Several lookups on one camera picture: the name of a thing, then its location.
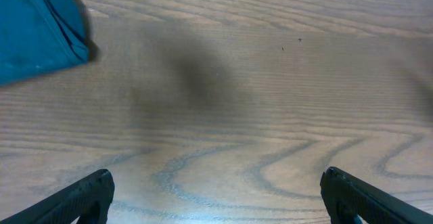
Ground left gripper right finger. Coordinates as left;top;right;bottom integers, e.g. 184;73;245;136
320;166;432;224

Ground navy blue shorts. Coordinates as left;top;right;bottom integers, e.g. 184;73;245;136
1;0;90;85

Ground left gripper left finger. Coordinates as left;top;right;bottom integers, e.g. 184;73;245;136
1;169;115;224

